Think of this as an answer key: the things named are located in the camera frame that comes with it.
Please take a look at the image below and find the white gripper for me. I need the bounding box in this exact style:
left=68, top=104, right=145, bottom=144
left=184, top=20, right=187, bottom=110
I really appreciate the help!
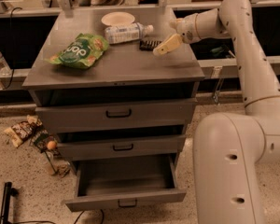
left=153, top=13, right=199, bottom=56

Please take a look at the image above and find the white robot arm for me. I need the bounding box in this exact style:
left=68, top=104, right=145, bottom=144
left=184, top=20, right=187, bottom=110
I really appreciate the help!
left=153, top=0, right=280, bottom=224

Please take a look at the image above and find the grey top drawer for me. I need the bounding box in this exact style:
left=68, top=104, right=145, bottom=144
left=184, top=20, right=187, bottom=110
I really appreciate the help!
left=36, top=98, right=197, bottom=133

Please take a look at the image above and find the grey drawer cabinet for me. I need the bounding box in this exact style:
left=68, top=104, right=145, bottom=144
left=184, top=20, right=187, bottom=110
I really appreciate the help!
left=23, top=9, right=204, bottom=144

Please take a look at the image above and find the grey open bottom drawer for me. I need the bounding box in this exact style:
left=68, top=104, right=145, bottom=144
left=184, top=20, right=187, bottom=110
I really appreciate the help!
left=64, top=154, right=186, bottom=212

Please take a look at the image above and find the grey middle drawer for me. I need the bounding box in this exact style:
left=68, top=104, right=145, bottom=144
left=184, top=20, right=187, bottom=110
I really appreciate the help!
left=58, top=134, right=186, bottom=161

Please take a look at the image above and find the clear plastic water bottle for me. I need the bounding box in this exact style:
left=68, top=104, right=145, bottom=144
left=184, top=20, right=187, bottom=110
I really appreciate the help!
left=105, top=22, right=154, bottom=44

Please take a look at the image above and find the white paper plate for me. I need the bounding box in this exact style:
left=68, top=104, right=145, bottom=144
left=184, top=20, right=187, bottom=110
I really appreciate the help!
left=101, top=12, right=135, bottom=26

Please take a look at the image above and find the green chip bag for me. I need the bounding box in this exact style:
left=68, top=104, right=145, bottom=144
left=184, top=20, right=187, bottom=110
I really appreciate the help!
left=47, top=34, right=109, bottom=69

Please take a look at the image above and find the orange ball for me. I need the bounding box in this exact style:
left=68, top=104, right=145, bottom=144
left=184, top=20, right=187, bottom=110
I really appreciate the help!
left=47, top=141, right=57, bottom=150

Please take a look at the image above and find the dark snack bag on floor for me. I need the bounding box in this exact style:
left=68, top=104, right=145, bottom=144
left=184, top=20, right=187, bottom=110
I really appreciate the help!
left=30, top=129, right=57, bottom=153

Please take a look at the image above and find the plastic bottle at left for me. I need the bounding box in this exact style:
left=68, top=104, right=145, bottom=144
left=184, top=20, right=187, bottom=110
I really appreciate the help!
left=0, top=52, right=11, bottom=77

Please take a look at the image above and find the brown snack bag on floor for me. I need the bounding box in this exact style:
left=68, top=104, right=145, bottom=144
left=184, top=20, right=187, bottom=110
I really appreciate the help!
left=4, top=115, right=42, bottom=147

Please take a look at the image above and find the black stand on floor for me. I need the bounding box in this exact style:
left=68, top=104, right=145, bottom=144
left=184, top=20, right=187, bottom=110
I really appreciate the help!
left=0, top=182, right=19, bottom=224

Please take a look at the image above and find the black floor cable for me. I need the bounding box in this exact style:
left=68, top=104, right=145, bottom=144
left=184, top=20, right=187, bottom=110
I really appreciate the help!
left=73, top=208, right=105, bottom=224

